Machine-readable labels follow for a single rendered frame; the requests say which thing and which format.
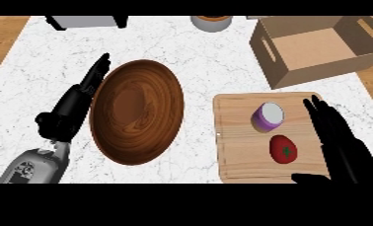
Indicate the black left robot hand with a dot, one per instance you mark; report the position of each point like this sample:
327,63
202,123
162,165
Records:
68,111

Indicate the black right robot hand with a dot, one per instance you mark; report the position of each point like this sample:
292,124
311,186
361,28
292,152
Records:
339,144

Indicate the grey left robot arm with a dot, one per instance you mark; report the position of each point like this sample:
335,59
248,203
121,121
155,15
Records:
36,165

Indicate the pale wooden cutting board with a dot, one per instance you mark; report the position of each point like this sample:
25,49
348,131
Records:
242,144

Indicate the cardboard box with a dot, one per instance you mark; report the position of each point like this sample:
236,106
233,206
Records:
310,52

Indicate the red tomato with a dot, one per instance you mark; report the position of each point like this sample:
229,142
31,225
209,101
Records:
283,149

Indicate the brown wooden bowl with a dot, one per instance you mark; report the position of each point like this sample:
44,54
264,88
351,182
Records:
137,111

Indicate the grey and black appliance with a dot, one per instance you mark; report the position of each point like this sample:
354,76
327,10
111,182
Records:
87,21

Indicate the grey round pot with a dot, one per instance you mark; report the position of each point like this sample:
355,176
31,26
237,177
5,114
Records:
211,23

